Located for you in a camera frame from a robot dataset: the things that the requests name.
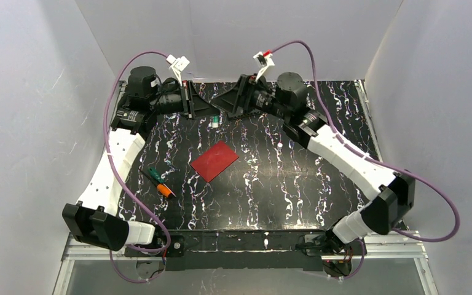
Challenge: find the white green glue stick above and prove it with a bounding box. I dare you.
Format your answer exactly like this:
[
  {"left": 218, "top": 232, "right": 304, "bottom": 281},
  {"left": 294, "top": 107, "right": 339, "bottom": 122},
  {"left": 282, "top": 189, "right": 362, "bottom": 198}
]
[{"left": 211, "top": 116, "right": 219, "bottom": 128}]

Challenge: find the red paper envelope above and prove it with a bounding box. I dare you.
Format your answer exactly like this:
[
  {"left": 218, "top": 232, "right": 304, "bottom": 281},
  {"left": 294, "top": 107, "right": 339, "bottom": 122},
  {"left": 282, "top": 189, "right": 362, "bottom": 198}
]
[{"left": 191, "top": 141, "right": 238, "bottom": 183}]

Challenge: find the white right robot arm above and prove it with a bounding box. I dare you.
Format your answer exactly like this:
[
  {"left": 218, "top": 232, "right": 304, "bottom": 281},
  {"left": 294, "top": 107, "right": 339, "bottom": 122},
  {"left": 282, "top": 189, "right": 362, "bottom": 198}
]
[{"left": 211, "top": 72, "right": 415, "bottom": 252}]

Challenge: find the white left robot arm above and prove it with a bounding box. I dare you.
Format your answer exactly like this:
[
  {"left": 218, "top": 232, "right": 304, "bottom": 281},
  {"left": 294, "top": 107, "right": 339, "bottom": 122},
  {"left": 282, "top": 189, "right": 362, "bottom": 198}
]
[{"left": 62, "top": 66, "right": 219, "bottom": 251}]

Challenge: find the orange green screwdriver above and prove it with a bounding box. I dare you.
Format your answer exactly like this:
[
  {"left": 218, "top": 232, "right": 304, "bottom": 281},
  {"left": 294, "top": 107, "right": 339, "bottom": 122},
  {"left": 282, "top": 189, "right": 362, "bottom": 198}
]
[{"left": 140, "top": 168, "right": 176, "bottom": 199}]

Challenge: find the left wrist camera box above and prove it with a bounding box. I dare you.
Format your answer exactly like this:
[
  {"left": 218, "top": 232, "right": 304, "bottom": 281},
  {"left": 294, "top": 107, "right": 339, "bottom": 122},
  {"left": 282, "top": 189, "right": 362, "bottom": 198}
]
[{"left": 166, "top": 55, "right": 190, "bottom": 85}]

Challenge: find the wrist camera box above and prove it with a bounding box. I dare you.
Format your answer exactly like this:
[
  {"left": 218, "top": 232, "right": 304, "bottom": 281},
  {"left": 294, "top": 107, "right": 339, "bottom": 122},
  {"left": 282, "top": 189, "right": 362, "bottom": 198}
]
[
  {"left": 166, "top": 55, "right": 190, "bottom": 85},
  {"left": 253, "top": 50, "right": 275, "bottom": 80}
]

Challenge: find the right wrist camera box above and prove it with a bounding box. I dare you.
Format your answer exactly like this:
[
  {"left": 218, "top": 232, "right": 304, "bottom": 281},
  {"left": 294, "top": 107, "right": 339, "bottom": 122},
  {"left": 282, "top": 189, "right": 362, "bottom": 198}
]
[{"left": 253, "top": 50, "right": 275, "bottom": 80}]

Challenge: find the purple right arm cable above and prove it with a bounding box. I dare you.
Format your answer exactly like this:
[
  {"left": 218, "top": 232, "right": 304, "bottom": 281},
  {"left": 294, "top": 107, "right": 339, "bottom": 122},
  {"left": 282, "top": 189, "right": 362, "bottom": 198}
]
[{"left": 268, "top": 39, "right": 461, "bottom": 281}]

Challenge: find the aluminium front rail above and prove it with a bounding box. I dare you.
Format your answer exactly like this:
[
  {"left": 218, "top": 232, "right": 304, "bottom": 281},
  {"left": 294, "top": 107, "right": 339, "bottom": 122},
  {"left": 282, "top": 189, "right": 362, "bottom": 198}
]
[{"left": 63, "top": 230, "right": 428, "bottom": 260}]

